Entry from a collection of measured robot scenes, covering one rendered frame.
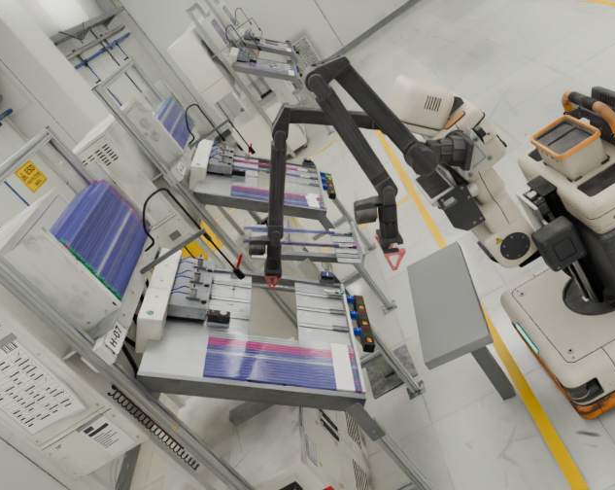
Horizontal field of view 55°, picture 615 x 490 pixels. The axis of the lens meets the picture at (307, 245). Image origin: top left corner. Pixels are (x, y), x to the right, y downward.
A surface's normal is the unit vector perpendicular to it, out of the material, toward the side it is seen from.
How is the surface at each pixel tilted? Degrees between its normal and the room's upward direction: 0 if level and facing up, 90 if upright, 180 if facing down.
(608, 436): 0
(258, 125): 90
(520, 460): 0
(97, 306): 90
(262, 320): 90
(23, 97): 90
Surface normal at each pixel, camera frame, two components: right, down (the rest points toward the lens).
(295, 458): -0.56, -0.72
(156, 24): 0.06, 0.46
